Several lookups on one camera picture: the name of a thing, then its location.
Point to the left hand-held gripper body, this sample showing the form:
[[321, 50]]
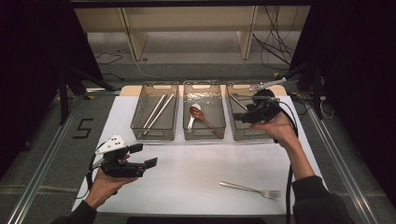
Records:
[[121, 168]]

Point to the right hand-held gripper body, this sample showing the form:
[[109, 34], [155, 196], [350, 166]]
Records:
[[264, 110]]

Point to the smoky clear plastic bin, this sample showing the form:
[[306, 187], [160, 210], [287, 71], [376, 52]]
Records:
[[211, 102], [236, 132], [155, 135]]

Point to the white chopstick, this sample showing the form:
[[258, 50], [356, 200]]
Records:
[[159, 114], [154, 111]]

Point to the brown wooden spoon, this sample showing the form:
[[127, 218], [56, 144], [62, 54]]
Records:
[[196, 113]]

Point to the person's left hand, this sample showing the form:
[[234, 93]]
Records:
[[106, 186]]

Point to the person's right hand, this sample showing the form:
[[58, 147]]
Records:
[[278, 130]]

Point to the white table sheet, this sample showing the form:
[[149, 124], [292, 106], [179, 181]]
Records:
[[186, 174]]

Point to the yellow tape piece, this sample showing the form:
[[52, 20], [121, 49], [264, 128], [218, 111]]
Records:
[[89, 97], [275, 75]]

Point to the black tripod stand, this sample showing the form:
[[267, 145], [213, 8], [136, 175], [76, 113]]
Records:
[[317, 90], [63, 96]]

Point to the metal fork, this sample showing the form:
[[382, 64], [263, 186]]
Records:
[[243, 187]]

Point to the black curtain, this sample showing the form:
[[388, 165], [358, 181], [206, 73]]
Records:
[[358, 77], [31, 77]]

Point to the light wooden desk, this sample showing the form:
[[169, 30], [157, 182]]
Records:
[[134, 40]]

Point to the aluminium floor rail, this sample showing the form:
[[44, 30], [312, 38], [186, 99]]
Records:
[[342, 168], [40, 168]]

